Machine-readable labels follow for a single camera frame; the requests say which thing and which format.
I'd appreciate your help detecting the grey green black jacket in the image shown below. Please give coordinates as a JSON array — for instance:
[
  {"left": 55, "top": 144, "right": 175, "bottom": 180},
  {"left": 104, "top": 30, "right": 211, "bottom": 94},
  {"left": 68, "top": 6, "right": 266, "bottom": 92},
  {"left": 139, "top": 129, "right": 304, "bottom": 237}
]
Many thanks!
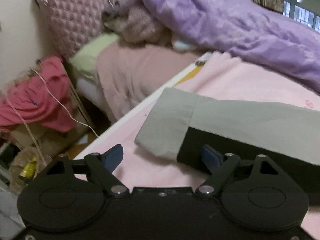
[{"left": 135, "top": 88, "right": 319, "bottom": 194}]

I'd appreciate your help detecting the mauve pillow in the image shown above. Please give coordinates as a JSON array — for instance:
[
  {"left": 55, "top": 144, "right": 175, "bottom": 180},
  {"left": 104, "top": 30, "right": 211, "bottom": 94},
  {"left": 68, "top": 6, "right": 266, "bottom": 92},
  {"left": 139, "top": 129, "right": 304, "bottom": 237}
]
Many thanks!
[{"left": 96, "top": 41, "right": 201, "bottom": 122}]

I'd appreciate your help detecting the light green pillow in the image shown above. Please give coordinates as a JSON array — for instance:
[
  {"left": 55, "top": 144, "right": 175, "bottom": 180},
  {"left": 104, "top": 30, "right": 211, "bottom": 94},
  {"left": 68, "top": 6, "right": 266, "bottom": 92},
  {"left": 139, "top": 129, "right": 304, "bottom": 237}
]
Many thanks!
[{"left": 69, "top": 33, "right": 119, "bottom": 82}]

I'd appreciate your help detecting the pink quilted headboard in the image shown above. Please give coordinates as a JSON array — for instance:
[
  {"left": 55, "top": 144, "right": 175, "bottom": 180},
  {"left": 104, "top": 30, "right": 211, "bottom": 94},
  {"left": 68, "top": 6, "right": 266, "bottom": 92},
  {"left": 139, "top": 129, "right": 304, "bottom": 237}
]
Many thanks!
[{"left": 34, "top": 0, "right": 109, "bottom": 59}]

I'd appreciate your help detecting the beige knitted garment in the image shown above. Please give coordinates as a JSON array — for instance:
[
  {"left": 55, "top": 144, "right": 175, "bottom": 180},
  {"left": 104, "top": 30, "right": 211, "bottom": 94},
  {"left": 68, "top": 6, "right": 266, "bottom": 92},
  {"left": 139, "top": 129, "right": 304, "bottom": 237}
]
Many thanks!
[{"left": 102, "top": 4, "right": 171, "bottom": 46}]

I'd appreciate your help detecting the purple duvet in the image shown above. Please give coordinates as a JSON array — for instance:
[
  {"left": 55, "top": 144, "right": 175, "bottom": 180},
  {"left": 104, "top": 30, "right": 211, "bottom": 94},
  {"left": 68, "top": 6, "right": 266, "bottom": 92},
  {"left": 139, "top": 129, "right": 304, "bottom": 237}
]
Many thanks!
[{"left": 120, "top": 0, "right": 320, "bottom": 93}]

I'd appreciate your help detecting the white cord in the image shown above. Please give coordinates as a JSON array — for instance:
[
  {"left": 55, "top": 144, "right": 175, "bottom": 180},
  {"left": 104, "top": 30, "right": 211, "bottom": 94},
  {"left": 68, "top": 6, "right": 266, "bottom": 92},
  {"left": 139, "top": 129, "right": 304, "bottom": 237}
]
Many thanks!
[{"left": 4, "top": 67, "right": 99, "bottom": 163}]

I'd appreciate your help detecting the red cloth pile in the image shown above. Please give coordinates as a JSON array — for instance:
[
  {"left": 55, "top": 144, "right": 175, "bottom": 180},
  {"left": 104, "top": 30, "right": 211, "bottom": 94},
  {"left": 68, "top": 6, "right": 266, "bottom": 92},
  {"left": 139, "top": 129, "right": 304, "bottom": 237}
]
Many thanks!
[{"left": 1, "top": 56, "right": 75, "bottom": 133}]

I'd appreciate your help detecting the yellow foil wrapper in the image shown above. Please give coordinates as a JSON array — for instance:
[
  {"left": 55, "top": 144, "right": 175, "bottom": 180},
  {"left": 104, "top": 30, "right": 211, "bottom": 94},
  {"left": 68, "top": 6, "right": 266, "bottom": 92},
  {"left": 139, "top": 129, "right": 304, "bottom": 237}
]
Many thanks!
[{"left": 18, "top": 157, "right": 37, "bottom": 180}]

